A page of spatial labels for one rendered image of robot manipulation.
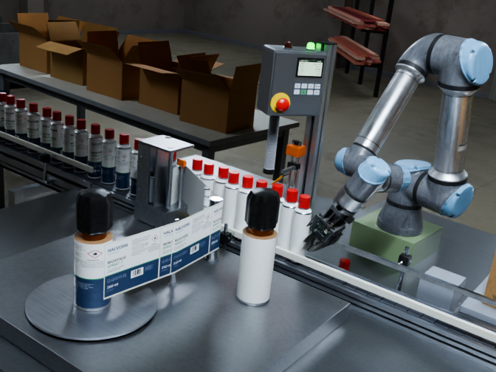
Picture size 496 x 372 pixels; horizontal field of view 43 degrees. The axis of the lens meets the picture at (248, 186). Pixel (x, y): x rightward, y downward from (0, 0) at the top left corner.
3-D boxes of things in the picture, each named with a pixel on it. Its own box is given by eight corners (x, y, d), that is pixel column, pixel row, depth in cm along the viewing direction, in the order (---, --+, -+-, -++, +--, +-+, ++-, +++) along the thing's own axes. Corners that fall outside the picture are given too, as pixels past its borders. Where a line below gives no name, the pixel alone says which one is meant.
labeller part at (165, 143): (137, 142, 197) (138, 139, 197) (162, 136, 206) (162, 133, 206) (170, 153, 190) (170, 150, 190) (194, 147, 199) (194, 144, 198)
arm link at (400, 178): (384, 157, 182) (361, 156, 175) (417, 169, 175) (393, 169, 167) (378, 183, 184) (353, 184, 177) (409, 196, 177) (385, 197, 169)
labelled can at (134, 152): (126, 194, 225) (128, 138, 218) (137, 190, 229) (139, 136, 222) (136, 198, 222) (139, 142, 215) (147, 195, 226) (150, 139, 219)
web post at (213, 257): (200, 258, 184) (204, 198, 177) (209, 253, 187) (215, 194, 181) (212, 263, 181) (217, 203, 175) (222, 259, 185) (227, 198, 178)
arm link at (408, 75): (410, 20, 187) (325, 162, 183) (441, 25, 179) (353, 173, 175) (424, 42, 195) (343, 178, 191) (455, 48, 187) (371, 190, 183)
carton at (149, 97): (117, 103, 389) (119, 43, 377) (178, 94, 429) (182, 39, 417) (169, 120, 364) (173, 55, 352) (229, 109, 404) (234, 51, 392)
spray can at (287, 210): (272, 251, 193) (280, 187, 186) (286, 248, 196) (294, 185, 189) (283, 257, 189) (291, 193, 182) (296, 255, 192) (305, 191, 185)
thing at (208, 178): (193, 222, 208) (198, 162, 201) (203, 218, 212) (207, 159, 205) (205, 226, 205) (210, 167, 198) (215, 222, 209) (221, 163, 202)
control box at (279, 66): (255, 108, 192) (263, 43, 185) (307, 108, 197) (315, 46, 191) (267, 116, 183) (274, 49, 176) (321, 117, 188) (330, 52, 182)
